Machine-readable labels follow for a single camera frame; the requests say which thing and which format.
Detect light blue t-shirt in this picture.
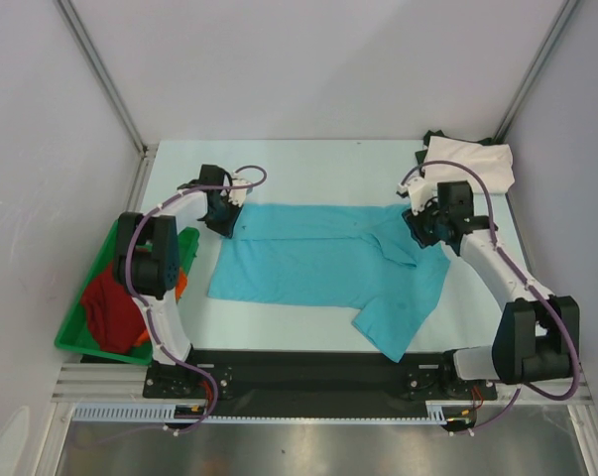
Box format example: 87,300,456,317
208,203,450,362

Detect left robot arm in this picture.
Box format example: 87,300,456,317
112,165,252,399

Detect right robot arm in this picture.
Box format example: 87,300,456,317
398,178,580,401

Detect dark green folded t-shirt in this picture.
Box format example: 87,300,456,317
415,130,495,181

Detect orange t-shirt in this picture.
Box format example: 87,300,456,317
133,268,187,347

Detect white folded t-shirt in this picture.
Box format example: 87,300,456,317
426,144,515,194

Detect dark red t-shirt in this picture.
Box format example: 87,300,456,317
79,263,147,354

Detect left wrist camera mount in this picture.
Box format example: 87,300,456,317
225,172,252,207

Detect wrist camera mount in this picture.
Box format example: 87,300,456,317
397,177,436,215
225,172,252,207

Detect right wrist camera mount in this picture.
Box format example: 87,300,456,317
397,177,436,215

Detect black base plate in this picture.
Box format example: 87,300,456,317
143,350,498,419

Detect white cable duct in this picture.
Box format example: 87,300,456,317
72,403,474,425

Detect aluminium frame rail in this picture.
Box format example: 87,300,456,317
51,363,593,406

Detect right aluminium frame post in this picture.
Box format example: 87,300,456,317
493,0,584,143

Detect aluminium frame post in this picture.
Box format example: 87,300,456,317
493,0,584,143
54,0,147,157

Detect left aluminium frame post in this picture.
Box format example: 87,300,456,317
54,0,147,157

